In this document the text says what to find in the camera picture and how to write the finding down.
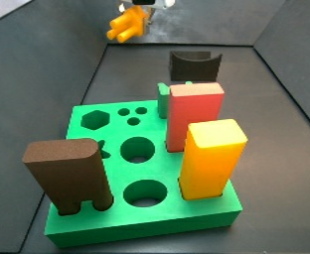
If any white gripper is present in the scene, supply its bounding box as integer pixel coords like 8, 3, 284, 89
120, 0, 175, 35

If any yellow three prong object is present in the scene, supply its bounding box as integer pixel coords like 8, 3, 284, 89
106, 6, 149, 43

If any black curved fixture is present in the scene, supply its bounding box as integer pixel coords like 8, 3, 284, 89
170, 51, 224, 82

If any green foam peg board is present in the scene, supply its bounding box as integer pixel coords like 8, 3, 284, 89
45, 100, 242, 248

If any green arch peg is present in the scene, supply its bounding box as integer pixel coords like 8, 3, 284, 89
157, 80, 194, 120

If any red rectangular block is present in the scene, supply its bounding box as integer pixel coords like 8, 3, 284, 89
166, 82, 225, 152

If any yellow rectangular block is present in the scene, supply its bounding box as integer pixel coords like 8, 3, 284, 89
179, 119, 248, 200

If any brown two-legged block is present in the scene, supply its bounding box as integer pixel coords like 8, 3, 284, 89
23, 138, 114, 215

